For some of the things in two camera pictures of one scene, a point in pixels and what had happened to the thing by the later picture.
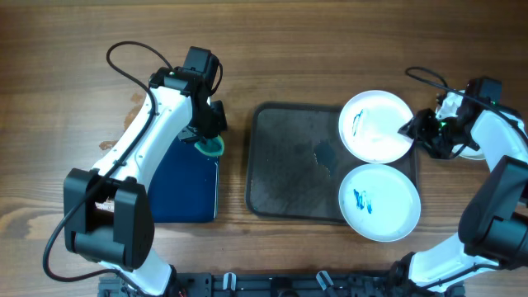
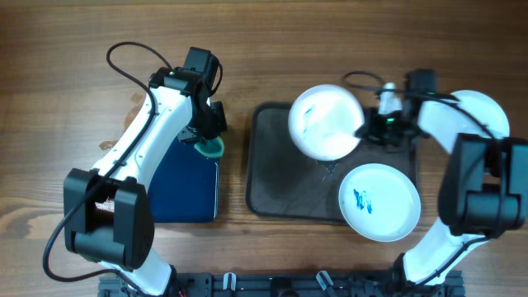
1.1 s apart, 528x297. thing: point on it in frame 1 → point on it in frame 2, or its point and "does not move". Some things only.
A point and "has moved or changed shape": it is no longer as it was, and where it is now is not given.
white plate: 370,124 has moved or changed shape
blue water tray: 185,186 does not move
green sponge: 213,147 does not move
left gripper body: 206,123 does not move
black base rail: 220,284 does not move
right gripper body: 438,136 → 389,128
